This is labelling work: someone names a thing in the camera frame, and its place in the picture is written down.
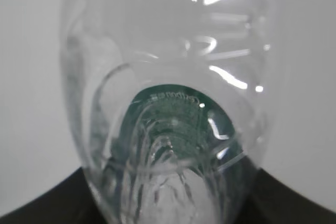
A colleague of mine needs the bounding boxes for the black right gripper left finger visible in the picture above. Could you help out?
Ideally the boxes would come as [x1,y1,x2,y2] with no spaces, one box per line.
[1,168,105,224]

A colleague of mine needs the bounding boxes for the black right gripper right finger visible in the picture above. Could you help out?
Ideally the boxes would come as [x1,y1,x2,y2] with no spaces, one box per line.
[241,169,335,223]

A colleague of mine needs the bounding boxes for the clear plastic water bottle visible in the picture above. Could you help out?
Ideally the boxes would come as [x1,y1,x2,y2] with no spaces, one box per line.
[59,0,270,223]

